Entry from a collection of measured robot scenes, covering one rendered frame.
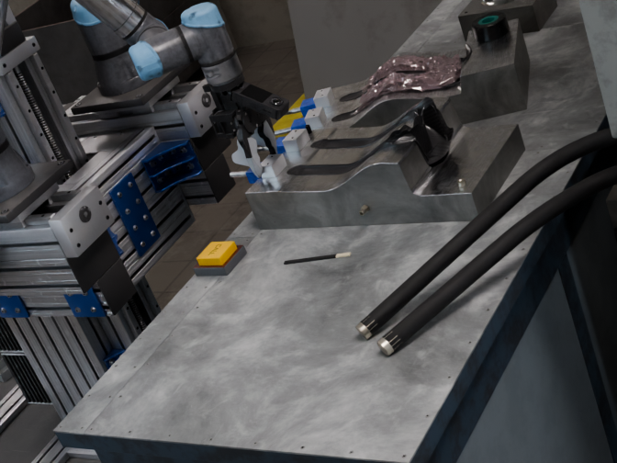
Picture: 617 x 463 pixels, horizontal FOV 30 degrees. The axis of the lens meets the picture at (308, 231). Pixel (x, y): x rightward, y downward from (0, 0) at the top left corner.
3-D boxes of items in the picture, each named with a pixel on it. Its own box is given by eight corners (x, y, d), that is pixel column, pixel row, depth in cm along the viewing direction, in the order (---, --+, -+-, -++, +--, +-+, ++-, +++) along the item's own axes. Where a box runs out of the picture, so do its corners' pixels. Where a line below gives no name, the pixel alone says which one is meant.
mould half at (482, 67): (308, 160, 261) (292, 118, 256) (329, 110, 282) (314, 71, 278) (527, 109, 244) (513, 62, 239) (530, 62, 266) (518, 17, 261)
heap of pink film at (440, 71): (352, 118, 257) (340, 88, 254) (363, 86, 272) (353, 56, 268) (464, 92, 249) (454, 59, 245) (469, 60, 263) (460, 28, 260)
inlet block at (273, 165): (229, 191, 244) (220, 169, 242) (241, 179, 248) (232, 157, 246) (280, 187, 237) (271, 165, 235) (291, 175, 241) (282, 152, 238)
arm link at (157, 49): (138, 73, 233) (187, 52, 234) (145, 88, 223) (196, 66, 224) (122, 39, 230) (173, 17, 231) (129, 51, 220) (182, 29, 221)
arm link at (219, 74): (242, 48, 229) (221, 66, 223) (250, 69, 231) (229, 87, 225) (213, 52, 233) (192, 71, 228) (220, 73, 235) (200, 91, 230)
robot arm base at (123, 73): (89, 99, 275) (72, 62, 271) (123, 71, 286) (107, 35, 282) (137, 92, 267) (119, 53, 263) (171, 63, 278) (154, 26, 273)
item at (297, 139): (254, 165, 252) (245, 144, 250) (265, 154, 255) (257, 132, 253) (304, 162, 245) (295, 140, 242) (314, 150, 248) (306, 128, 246)
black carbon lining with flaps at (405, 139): (286, 185, 236) (270, 144, 232) (320, 145, 247) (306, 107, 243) (437, 174, 217) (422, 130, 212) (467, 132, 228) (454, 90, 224)
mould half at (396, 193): (260, 230, 238) (236, 174, 232) (316, 165, 257) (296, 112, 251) (480, 220, 210) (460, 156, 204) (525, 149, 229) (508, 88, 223)
